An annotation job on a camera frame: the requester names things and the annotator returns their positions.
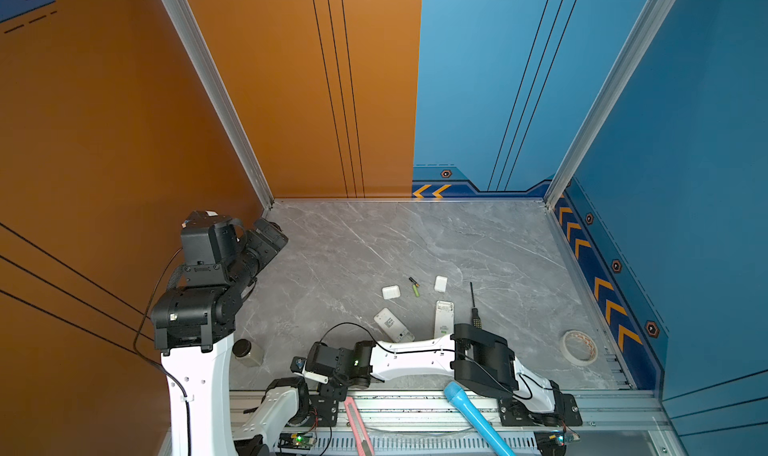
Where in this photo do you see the aluminium corner post left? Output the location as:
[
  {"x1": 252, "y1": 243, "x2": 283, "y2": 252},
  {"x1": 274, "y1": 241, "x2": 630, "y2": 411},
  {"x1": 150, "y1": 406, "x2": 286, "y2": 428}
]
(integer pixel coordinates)
[{"x1": 161, "y1": 0, "x2": 275, "y2": 216}]

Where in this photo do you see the roll of beige tape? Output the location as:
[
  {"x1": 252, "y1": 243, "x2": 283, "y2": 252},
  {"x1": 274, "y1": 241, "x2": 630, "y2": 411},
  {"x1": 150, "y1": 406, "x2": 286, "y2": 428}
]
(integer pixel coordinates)
[{"x1": 559, "y1": 330, "x2": 599, "y2": 367}]

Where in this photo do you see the pink utility knife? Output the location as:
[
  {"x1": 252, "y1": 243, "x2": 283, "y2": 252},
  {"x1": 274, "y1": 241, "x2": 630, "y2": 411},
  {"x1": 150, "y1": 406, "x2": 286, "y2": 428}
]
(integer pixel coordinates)
[{"x1": 344, "y1": 396, "x2": 374, "y2": 456}]

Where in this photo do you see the white remote control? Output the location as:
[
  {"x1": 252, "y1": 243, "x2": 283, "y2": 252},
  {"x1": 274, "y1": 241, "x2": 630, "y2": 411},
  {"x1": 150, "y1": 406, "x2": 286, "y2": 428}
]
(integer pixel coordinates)
[{"x1": 374, "y1": 308, "x2": 415, "y2": 343}]

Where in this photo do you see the white remote with back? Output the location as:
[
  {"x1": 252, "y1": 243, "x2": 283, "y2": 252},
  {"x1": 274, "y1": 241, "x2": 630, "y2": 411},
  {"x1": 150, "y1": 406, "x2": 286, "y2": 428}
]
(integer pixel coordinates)
[{"x1": 434, "y1": 301, "x2": 455, "y2": 338}]

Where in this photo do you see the right green circuit board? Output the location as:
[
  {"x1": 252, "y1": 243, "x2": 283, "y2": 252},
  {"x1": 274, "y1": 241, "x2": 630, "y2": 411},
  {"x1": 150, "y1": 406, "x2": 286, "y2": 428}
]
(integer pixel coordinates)
[{"x1": 534, "y1": 429, "x2": 581, "y2": 456}]

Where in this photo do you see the aluminium corner post right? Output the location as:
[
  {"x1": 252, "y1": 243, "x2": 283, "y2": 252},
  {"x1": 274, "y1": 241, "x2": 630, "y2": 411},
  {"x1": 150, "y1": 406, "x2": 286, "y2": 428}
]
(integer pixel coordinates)
[{"x1": 543, "y1": 0, "x2": 677, "y2": 211}]

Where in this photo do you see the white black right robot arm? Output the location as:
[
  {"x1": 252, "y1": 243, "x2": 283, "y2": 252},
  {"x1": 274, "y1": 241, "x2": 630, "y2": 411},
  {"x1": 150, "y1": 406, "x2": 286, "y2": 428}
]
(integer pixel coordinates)
[{"x1": 291, "y1": 323, "x2": 578, "y2": 427}]

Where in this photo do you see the aluminium corner post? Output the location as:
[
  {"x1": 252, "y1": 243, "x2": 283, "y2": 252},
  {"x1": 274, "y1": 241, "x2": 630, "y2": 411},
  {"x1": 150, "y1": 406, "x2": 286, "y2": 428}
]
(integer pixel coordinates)
[
  {"x1": 161, "y1": 0, "x2": 275, "y2": 216},
  {"x1": 543, "y1": 0, "x2": 677, "y2": 211}
]

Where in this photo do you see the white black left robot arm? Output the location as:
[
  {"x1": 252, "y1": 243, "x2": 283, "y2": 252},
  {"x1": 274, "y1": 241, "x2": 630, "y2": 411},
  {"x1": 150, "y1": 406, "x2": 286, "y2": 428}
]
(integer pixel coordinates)
[{"x1": 150, "y1": 211, "x2": 311, "y2": 455}]

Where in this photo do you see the aluminium front rail frame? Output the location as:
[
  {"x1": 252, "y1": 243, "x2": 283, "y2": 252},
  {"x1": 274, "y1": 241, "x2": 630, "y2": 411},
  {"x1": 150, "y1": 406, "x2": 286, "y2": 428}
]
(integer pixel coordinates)
[{"x1": 157, "y1": 388, "x2": 688, "y2": 456}]

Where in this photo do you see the green circuit board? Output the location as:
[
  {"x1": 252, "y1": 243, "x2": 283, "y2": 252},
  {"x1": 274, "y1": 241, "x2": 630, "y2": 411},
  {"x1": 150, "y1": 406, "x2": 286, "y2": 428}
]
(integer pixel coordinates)
[
  {"x1": 534, "y1": 429, "x2": 581, "y2": 456},
  {"x1": 276, "y1": 432, "x2": 318, "y2": 455}
]

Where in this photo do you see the blue plastic flashlight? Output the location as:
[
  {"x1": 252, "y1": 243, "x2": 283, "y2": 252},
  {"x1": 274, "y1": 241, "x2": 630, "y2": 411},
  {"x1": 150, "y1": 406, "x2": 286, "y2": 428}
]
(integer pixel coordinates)
[{"x1": 443, "y1": 382, "x2": 516, "y2": 456}]

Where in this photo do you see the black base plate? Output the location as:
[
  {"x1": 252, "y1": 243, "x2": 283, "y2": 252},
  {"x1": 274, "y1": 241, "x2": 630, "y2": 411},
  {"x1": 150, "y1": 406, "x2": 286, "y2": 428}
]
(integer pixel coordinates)
[
  {"x1": 287, "y1": 394, "x2": 340, "y2": 428},
  {"x1": 497, "y1": 392, "x2": 583, "y2": 427}
]

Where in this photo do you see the left green circuit board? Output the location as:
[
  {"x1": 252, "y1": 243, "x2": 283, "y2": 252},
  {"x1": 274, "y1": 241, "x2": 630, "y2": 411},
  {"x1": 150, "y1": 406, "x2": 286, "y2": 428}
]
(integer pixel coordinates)
[{"x1": 276, "y1": 432, "x2": 318, "y2": 455}]

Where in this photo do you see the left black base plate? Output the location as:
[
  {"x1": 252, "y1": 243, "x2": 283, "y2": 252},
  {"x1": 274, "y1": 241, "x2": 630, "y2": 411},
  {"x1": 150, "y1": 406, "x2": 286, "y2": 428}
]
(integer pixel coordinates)
[{"x1": 287, "y1": 394, "x2": 340, "y2": 428}]

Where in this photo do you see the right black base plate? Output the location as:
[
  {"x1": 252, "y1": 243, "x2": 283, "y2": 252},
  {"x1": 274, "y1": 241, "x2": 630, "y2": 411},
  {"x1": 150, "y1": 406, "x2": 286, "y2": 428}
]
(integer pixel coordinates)
[{"x1": 497, "y1": 392, "x2": 583, "y2": 427}]

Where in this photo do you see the black yellow battery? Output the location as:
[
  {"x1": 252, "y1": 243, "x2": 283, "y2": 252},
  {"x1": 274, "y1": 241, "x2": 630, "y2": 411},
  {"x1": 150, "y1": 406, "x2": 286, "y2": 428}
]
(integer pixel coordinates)
[{"x1": 470, "y1": 282, "x2": 482, "y2": 329}]

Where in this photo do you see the white battery cover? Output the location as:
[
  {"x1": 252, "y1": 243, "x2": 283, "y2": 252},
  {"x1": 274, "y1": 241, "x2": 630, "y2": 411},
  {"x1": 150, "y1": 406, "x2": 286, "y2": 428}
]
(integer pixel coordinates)
[
  {"x1": 434, "y1": 276, "x2": 448, "y2": 293},
  {"x1": 381, "y1": 285, "x2": 401, "y2": 300}
]

